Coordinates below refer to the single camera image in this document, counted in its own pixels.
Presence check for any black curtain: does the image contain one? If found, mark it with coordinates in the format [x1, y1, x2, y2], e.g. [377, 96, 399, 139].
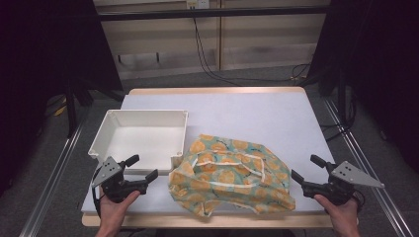
[0, 0, 124, 198]
[305, 0, 419, 172]

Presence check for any white wall outlet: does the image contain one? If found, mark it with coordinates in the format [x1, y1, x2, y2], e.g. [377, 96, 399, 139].
[186, 0, 210, 10]

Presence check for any metal floor rail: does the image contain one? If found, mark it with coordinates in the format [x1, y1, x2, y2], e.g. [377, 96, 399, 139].
[323, 98, 414, 237]
[19, 120, 84, 237]

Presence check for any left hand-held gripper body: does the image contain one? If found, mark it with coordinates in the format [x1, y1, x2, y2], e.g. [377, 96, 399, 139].
[91, 155, 133, 203]

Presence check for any person's left hand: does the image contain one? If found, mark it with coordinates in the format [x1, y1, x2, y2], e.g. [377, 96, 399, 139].
[98, 190, 141, 231]

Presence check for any orange print cloth bag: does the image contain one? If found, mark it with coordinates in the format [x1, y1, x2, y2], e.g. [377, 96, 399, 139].
[167, 133, 296, 218]

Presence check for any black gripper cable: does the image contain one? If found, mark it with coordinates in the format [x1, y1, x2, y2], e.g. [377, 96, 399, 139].
[353, 190, 367, 212]

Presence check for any black cable bundle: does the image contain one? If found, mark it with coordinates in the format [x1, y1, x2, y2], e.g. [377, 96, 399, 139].
[319, 93, 359, 143]

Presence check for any black floor cable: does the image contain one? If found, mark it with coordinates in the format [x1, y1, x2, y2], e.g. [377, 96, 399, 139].
[192, 8, 311, 87]

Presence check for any black frame bar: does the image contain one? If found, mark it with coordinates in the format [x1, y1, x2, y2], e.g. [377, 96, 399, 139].
[98, 5, 331, 22]

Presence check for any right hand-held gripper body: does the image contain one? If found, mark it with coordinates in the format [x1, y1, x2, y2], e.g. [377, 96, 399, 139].
[324, 160, 386, 207]

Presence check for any white table mat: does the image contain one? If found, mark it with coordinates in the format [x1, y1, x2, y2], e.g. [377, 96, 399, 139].
[80, 92, 336, 215]

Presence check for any white plastic box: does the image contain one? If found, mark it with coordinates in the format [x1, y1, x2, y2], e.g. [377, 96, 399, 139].
[87, 109, 190, 176]

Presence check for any black stand leg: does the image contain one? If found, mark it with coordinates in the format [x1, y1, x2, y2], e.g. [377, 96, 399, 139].
[64, 84, 79, 138]

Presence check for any person's right hand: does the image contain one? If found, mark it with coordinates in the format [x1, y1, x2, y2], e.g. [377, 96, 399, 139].
[312, 194, 361, 231]

